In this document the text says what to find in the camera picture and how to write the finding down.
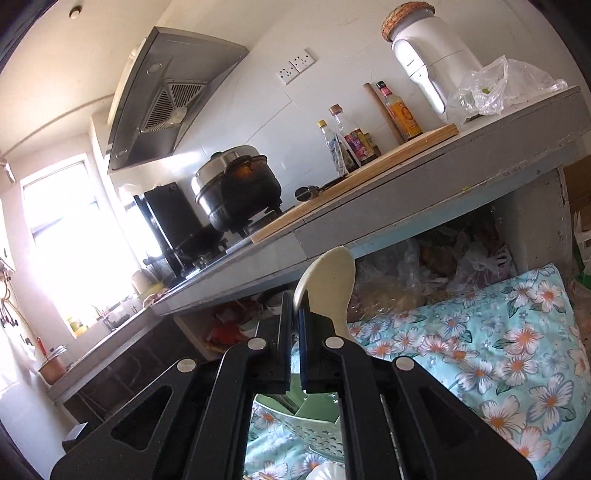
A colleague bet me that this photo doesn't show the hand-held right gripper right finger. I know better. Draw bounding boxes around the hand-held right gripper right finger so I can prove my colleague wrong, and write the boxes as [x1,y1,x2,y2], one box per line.
[298,307,539,480]

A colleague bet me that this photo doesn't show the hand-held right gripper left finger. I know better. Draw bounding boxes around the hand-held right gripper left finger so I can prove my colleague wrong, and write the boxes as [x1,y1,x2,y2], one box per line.
[50,290,296,480]

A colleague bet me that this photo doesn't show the cream plastic spoon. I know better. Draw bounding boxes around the cream plastic spoon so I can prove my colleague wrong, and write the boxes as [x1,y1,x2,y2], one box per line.
[294,246,357,344]

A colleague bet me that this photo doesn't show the green plastic utensil basket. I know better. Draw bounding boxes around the green plastic utensil basket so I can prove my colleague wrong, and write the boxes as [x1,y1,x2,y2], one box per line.
[252,364,345,462]

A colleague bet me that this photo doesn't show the red snack packets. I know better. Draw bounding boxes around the red snack packets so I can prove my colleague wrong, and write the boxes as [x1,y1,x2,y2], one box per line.
[208,309,252,356]

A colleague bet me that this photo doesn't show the gas stove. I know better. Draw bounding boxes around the gas stove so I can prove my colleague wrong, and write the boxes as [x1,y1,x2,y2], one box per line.
[185,208,296,278]

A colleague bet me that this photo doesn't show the crumpled clear plastic bag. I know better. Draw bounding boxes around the crumpled clear plastic bag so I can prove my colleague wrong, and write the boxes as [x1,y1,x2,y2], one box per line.
[351,222,518,319]

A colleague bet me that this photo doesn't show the black wok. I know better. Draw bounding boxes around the black wok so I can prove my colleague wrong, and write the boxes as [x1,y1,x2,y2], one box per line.
[173,226,222,259]

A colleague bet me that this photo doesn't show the cream container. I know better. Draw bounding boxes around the cream container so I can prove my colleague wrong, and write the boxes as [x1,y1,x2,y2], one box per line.
[131,270,158,296]

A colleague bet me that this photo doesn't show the black cooking pot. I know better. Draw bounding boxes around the black cooking pot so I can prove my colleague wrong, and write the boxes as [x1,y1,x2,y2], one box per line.
[210,154,283,232]

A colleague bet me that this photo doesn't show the floral blanket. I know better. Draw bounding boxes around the floral blanket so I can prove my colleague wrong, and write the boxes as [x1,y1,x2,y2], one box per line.
[242,263,583,480]

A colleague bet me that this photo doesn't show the black stove panel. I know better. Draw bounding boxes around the black stove panel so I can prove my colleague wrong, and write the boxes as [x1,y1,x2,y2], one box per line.
[134,181,204,278]

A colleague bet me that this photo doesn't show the steel steamer pot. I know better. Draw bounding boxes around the steel steamer pot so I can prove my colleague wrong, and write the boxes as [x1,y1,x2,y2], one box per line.
[191,145,264,217]

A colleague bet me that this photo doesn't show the grey kitchen counter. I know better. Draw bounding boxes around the grey kitchen counter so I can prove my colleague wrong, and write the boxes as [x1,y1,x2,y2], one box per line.
[46,85,585,402]

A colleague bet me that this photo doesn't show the yellow-capped clear bottle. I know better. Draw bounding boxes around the yellow-capped clear bottle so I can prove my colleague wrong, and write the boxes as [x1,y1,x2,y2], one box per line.
[316,120,349,178]

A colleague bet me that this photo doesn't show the cork-capped dark sauce bottle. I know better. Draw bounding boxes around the cork-capped dark sauce bottle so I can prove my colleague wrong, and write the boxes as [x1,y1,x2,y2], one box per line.
[329,104,377,167]

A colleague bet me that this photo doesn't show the copper pot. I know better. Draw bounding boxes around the copper pot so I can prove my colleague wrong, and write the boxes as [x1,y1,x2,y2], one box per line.
[38,344,70,386]

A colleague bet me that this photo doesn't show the window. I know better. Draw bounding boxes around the window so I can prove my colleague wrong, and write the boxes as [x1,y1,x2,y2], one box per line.
[21,157,139,333]

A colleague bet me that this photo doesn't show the wooden rolling pin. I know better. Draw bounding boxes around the wooden rolling pin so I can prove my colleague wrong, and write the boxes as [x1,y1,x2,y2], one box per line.
[362,83,407,146]

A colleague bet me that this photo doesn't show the red-capped sauce bottle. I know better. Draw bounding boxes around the red-capped sauce bottle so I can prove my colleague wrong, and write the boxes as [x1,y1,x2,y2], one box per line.
[376,80,423,141]

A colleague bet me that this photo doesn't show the steel range hood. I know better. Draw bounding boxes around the steel range hood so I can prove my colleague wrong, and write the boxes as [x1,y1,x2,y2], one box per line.
[107,26,250,175]

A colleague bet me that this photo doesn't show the white kitchen appliance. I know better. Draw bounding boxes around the white kitchen appliance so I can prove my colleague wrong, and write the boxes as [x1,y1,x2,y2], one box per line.
[392,10,483,116]

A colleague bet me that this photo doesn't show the woven round coaster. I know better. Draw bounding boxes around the woven round coaster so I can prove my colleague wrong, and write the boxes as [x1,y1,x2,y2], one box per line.
[381,2,437,41]

